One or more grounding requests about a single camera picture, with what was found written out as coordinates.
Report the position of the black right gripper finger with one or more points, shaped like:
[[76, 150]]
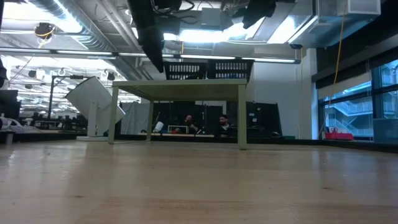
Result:
[[258, 11]]

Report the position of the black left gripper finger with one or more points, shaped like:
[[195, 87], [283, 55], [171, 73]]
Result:
[[154, 43]]

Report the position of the black slotted plastic basket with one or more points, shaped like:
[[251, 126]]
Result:
[[186, 70], [230, 70]]

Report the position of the green perforated metal shelf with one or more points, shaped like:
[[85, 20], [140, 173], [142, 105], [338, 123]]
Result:
[[186, 91]]

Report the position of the long ceiling light bar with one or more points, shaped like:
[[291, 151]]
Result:
[[233, 58]]

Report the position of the black partition curtain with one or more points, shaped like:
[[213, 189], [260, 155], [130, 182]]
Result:
[[168, 112]]

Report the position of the grey cloth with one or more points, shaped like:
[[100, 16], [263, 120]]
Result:
[[136, 118]]

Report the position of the white cylinder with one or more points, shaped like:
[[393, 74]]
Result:
[[158, 127]]

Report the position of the wooden background table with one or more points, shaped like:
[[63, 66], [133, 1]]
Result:
[[174, 135]]

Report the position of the white ceiling unit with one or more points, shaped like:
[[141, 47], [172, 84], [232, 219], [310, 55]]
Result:
[[360, 7]]

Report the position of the black light stand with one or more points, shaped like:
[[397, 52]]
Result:
[[50, 90]]

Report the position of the red bag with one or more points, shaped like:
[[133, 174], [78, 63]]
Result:
[[340, 136]]

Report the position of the black screen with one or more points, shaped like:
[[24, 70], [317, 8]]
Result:
[[9, 102]]

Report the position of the white frame box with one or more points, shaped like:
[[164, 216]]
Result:
[[178, 126]]

